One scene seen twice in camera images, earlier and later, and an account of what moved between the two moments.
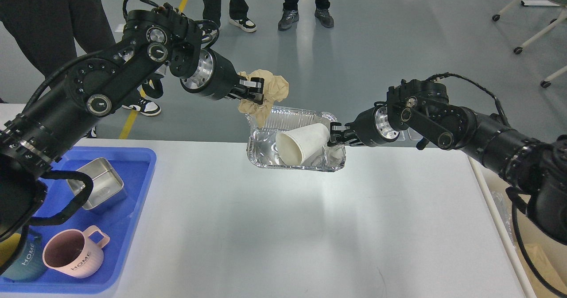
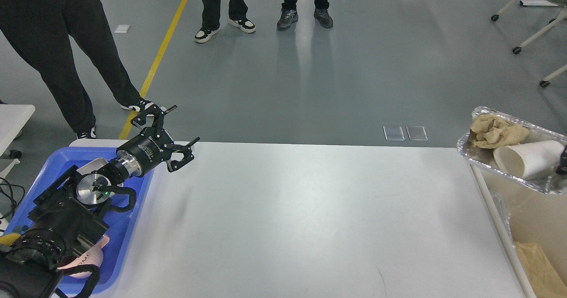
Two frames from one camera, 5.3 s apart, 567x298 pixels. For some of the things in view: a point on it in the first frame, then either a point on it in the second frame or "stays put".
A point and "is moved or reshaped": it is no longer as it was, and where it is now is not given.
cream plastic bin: x=552 y=250 stays put
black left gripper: x=215 y=79 -> x=152 y=145
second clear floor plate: x=414 y=135 stays put
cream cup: x=296 y=145 is moved or reshaped
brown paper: x=275 y=87 is moved or reshaped
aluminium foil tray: x=261 y=149 is moved or reshaped
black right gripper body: x=373 y=128 -> x=561 y=169
